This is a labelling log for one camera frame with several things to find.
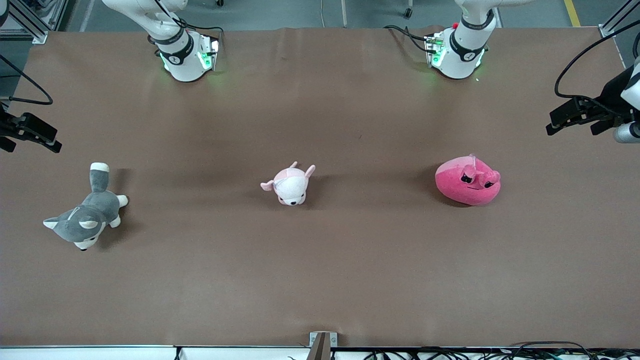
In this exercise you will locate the metal table edge bracket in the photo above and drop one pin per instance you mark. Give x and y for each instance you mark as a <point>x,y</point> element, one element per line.
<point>322,350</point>

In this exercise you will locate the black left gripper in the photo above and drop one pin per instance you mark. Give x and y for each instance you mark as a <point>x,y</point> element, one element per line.
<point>613,96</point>

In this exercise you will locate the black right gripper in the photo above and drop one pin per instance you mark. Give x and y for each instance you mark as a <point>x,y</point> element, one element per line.
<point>6,125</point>

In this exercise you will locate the metal corner bracket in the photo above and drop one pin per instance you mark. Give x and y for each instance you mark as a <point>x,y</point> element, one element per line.
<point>40,37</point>
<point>607,31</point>

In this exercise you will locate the pale pink puppy plush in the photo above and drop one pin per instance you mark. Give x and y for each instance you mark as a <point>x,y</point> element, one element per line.
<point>290,187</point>

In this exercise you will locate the aluminium frame profile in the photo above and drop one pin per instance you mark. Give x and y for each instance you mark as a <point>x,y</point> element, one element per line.
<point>620,15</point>
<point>25,20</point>

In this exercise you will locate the bright pink round plush toy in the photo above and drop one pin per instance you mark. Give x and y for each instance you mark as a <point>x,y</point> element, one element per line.
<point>460,187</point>

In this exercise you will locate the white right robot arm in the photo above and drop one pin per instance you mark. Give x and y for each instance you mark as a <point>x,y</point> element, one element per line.
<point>180,55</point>

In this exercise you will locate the white table edge rail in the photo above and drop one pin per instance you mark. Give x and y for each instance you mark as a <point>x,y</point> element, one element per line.
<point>100,354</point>

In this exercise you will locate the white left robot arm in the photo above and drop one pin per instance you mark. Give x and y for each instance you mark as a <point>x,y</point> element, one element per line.
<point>462,50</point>

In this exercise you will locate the grey husky plush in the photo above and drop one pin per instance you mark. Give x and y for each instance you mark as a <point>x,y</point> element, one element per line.
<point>85,220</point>

